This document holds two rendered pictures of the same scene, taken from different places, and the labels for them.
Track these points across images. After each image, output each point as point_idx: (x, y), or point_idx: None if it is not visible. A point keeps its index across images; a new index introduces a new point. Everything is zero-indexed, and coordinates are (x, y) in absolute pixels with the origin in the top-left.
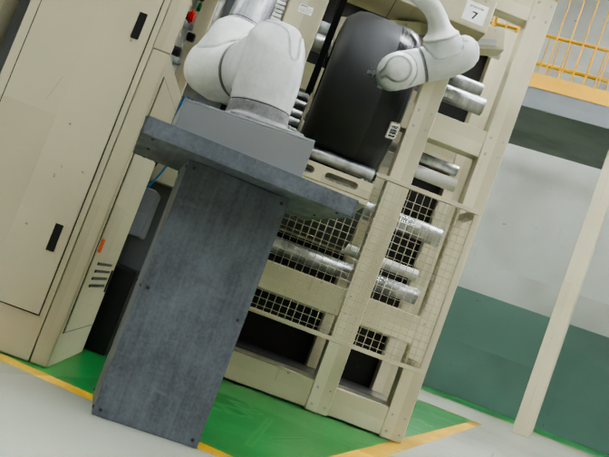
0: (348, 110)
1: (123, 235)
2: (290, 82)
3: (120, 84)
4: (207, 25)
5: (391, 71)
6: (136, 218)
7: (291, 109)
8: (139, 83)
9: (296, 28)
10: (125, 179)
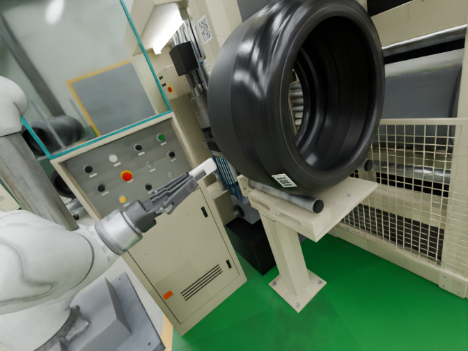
0: (242, 170)
1: (214, 252)
2: (3, 342)
3: None
4: (180, 135)
5: None
6: (246, 216)
7: (30, 347)
8: None
9: None
10: (148, 276)
